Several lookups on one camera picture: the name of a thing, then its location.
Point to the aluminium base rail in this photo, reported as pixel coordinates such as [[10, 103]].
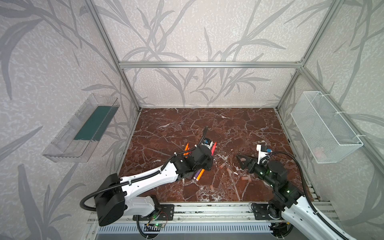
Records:
[[221, 212]]

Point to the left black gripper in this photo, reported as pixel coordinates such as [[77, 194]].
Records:
[[197, 163]]

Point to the purple marker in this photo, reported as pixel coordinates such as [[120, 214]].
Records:
[[196, 174]]

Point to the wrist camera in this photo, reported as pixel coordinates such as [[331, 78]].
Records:
[[263, 154], [208, 142]]

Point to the orange marker far left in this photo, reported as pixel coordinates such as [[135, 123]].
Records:
[[186, 149]]

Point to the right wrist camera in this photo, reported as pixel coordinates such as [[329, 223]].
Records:
[[263, 154]]

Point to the white wire mesh basket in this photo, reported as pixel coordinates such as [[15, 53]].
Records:
[[326, 132]]

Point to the pink marker upper group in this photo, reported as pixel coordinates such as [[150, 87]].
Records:
[[213, 148]]

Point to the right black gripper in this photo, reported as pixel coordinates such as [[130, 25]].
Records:
[[253, 162]]

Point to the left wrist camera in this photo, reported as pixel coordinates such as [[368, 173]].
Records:
[[208, 142]]

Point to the orange marker group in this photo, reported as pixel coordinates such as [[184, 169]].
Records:
[[199, 174]]

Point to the clear plastic wall tray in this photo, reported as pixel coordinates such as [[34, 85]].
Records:
[[79, 138]]

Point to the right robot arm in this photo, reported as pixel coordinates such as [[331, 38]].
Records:
[[292, 204]]

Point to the aluminium frame crossbar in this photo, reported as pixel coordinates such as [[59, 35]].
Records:
[[288, 65]]

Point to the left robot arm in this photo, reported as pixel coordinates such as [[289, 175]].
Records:
[[119, 196]]

